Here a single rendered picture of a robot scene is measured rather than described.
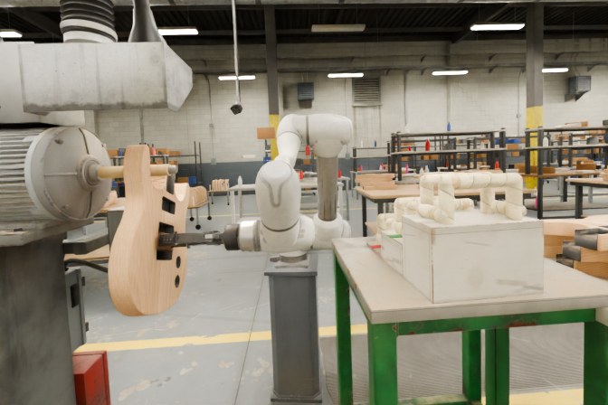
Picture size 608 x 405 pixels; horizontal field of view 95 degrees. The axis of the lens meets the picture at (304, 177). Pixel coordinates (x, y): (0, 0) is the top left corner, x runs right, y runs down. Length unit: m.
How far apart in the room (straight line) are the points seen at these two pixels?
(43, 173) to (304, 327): 1.28
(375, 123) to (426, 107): 2.35
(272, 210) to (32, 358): 0.76
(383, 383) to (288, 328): 0.93
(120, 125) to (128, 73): 12.96
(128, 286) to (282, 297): 0.97
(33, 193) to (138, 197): 0.22
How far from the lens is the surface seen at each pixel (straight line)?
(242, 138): 11.99
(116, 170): 0.90
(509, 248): 0.80
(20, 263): 1.04
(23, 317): 1.08
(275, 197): 0.64
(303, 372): 1.78
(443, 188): 0.70
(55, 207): 0.89
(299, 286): 1.54
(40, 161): 0.87
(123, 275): 0.74
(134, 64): 0.74
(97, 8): 0.88
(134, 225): 0.76
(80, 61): 0.80
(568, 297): 0.90
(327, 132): 1.17
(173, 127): 12.78
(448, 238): 0.70
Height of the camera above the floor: 1.26
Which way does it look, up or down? 3 degrees down
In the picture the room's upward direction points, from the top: 2 degrees counter-clockwise
